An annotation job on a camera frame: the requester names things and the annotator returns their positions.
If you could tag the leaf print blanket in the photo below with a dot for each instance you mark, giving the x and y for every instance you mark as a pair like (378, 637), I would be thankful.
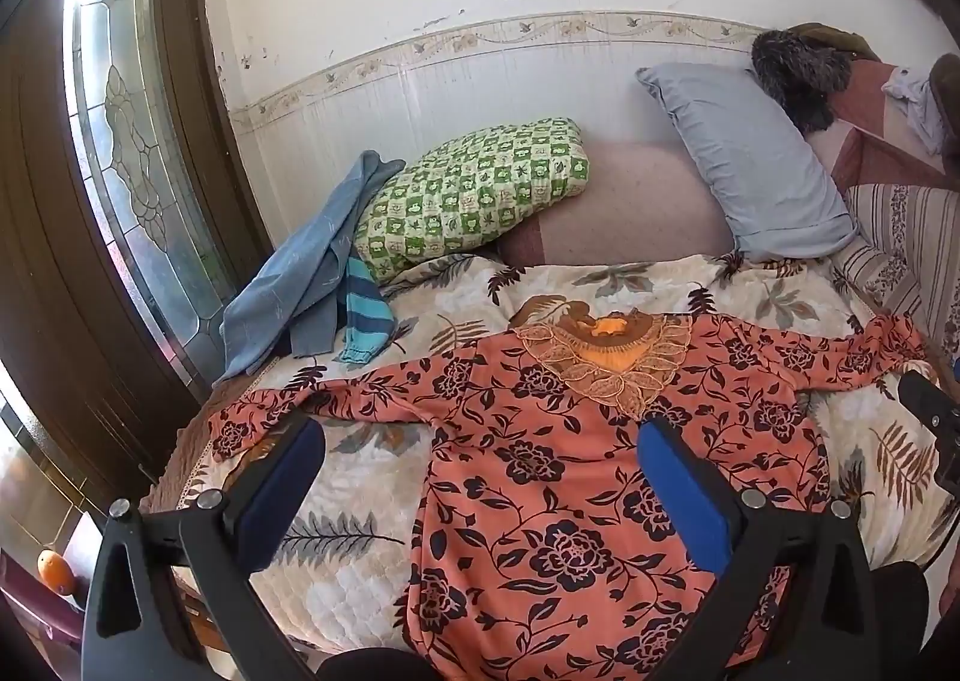
(360, 471)

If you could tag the brown cushion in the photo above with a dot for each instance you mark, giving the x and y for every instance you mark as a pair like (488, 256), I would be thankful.
(946, 85)

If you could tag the grey-blue pillow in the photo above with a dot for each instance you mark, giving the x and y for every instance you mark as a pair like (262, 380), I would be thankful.
(750, 156)

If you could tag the blue cloth garment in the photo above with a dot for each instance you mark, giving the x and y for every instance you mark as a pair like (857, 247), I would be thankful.
(300, 291)

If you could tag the olive jacket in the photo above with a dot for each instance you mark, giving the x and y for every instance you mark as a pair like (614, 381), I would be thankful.
(840, 40)

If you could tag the orange fruit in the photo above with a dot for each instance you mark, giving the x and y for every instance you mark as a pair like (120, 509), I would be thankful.
(57, 571)

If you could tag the dark furry hat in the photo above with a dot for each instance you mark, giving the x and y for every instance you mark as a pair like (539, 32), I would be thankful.
(795, 73)

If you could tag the pink mattress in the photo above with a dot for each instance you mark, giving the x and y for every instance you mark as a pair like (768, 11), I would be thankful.
(637, 208)

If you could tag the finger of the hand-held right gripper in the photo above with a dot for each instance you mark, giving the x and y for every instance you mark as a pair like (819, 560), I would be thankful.
(941, 418)

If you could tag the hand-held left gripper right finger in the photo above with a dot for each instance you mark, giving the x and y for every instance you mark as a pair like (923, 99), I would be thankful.
(682, 493)

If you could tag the pale crumpled cloth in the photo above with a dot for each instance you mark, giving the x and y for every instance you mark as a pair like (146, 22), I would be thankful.
(911, 88)

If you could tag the teal striped garment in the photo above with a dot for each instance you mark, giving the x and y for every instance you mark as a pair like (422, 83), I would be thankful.
(364, 313)

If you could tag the wooden door with leaded glass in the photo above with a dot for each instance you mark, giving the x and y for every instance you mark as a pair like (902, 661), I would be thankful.
(45, 238)

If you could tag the green checkered pillow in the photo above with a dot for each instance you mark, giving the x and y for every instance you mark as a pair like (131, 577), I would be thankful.
(465, 193)

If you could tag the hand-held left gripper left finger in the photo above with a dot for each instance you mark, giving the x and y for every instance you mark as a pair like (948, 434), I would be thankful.
(289, 471)

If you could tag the striped patterned cushion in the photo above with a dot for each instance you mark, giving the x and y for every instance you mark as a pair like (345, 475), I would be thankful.
(915, 231)

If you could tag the orange floral blouse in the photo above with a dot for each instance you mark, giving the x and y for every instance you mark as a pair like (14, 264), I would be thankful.
(540, 486)

